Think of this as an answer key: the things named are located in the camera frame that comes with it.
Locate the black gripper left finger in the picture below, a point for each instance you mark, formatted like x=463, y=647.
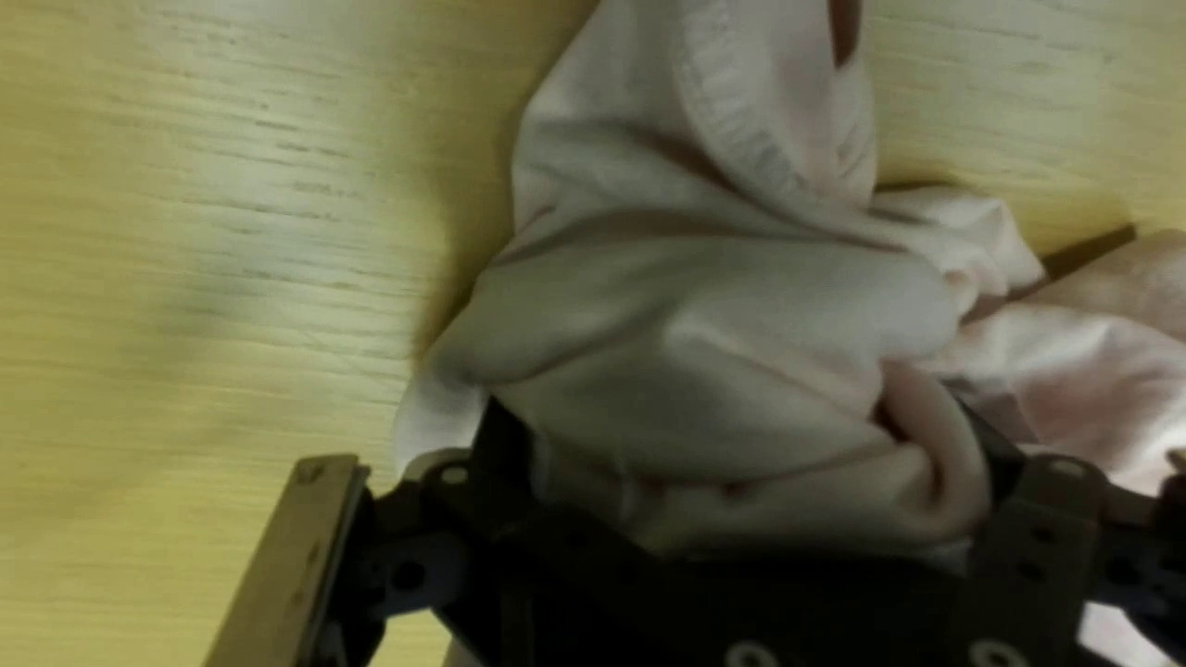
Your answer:
x=308, y=567

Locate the peach t-shirt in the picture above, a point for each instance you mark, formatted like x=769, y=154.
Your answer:
x=718, y=320

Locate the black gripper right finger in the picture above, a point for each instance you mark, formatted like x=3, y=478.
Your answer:
x=1078, y=567

